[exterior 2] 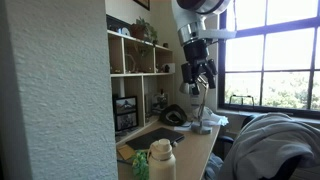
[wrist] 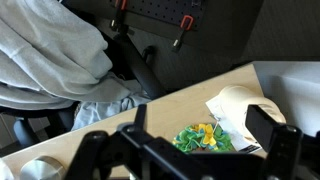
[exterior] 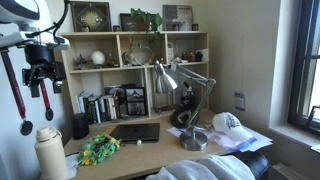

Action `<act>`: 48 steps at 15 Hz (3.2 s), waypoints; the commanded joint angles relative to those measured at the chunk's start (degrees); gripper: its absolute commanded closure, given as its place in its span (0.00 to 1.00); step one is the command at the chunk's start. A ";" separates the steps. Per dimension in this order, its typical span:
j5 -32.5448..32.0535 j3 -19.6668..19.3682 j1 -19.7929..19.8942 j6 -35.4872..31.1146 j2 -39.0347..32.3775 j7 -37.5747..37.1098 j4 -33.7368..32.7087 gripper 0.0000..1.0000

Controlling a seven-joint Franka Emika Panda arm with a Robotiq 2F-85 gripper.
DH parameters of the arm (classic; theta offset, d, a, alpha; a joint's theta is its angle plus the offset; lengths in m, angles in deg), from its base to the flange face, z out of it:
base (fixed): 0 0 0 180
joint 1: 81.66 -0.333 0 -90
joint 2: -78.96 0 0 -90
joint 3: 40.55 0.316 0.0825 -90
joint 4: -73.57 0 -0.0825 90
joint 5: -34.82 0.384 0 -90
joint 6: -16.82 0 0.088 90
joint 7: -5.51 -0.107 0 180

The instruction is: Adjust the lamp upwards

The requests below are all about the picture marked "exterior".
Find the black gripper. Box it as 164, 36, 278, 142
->
21, 44, 67, 99

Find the silver desk lamp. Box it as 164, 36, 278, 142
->
153, 60, 217, 152

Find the medal with colourful ribbon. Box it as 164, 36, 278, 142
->
39, 79, 55, 122

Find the medal with dark red ribbon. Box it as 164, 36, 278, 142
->
0, 48, 34, 137

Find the dark winged figurine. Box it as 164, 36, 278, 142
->
73, 53, 93, 70

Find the black cylindrical speaker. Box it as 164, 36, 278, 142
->
71, 112, 90, 141

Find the row of books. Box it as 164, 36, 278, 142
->
75, 90, 122, 125

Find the white egg ornament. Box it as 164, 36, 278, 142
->
90, 50, 106, 67

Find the light wooden shelf unit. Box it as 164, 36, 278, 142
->
57, 30, 210, 126

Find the cream water bottle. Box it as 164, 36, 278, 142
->
34, 126, 69, 180

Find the dark framed picture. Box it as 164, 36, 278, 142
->
103, 83, 137, 118

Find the small glass bottle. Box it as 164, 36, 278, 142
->
105, 53, 120, 69

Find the white paper sheet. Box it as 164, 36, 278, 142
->
64, 153, 81, 179

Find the framed sun art picture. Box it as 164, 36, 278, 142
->
69, 0, 113, 33

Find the dark grey laptop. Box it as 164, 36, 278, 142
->
109, 122, 161, 144

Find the white shell ornament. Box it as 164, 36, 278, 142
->
131, 45, 155, 66

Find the green potted plant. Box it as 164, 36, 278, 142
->
128, 7, 165, 51

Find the white patterned card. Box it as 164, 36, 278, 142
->
166, 41, 175, 64

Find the black microscope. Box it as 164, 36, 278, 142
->
179, 81, 198, 116

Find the small black figurine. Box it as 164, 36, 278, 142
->
195, 50, 204, 63

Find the plain white card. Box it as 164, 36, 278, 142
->
200, 48, 210, 63

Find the grey hoodie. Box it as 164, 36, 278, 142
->
144, 154, 256, 180

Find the white baseball cap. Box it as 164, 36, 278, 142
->
211, 111, 254, 142

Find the stack of white papers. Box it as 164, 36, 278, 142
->
166, 124, 274, 154

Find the black chair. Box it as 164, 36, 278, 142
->
233, 151, 270, 180

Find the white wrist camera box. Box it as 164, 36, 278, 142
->
0, 31, 71, 51

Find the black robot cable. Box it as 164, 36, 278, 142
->
25, 0, 72, 38

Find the black double photo frame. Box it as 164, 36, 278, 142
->
124, 87, 149, 117

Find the small black picture frame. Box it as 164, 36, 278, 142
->
119, 13, 138, 33

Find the brass glass frame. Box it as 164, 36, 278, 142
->
153, 91, 175, 114

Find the blue white wall sticker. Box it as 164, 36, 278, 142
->
233, 91, 246, 112

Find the dark window frame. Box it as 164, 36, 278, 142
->
287, 0, 320, 136

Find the black wire stand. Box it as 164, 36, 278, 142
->
305, 104, 320, 128

